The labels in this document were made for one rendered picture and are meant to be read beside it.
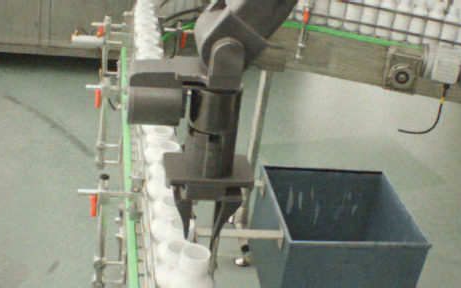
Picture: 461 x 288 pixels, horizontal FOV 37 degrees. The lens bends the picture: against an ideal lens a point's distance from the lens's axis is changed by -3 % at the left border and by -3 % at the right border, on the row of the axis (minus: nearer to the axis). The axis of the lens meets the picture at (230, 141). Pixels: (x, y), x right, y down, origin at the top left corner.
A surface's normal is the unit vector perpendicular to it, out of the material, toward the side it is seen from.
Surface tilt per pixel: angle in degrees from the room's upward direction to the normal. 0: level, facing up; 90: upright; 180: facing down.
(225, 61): 92
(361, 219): 90
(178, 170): 1
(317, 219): 90
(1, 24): 91
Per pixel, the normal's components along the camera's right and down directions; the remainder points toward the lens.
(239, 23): 0.13, 0.49
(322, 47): -0.16, 0.43
